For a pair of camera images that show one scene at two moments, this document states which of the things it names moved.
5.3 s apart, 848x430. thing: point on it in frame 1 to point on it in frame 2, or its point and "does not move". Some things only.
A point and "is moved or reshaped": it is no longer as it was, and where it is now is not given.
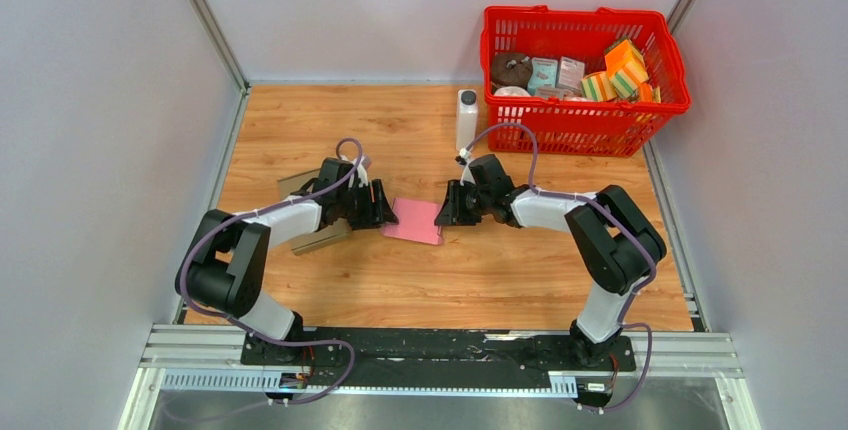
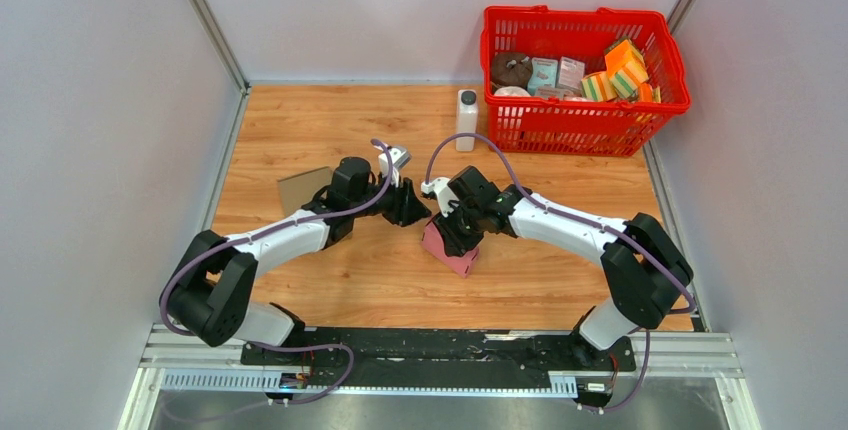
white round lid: [512, 91] does not move
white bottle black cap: [466, 118] does not move
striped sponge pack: [597, 87] does not move
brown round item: [511, 70] does not move
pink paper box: [415, 222] is moved or reshaped
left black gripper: [376, 213] to [405, 207]
